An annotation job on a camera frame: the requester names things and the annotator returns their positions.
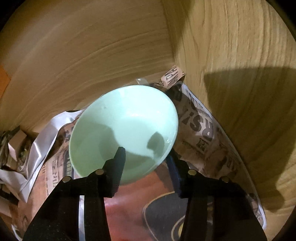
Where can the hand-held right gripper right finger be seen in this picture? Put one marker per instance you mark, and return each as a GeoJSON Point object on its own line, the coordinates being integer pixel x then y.
{"type": "Point", "coordinates": [173, 176]}

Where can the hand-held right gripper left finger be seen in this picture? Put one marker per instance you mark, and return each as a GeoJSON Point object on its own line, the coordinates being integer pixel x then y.
{"type": "Point", "coordinates": [118, 166]}

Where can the pale green bowl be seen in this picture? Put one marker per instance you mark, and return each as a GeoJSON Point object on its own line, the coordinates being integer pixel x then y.
{"type": "Point", "coordinates": [120, 120]}

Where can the newspaper print tablecloth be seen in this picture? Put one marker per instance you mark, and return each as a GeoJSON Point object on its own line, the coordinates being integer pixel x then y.
{"type": "Point", "coordinates": [203, 134]}

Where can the silver foil wrapper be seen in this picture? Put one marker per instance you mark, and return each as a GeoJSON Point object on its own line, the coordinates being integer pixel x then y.
{"type": "Point", "coordinates": [39, 143]}

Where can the small white box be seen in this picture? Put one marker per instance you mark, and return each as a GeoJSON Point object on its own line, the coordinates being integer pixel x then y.
{"type": "Point", "coordinates": [19, 139]}

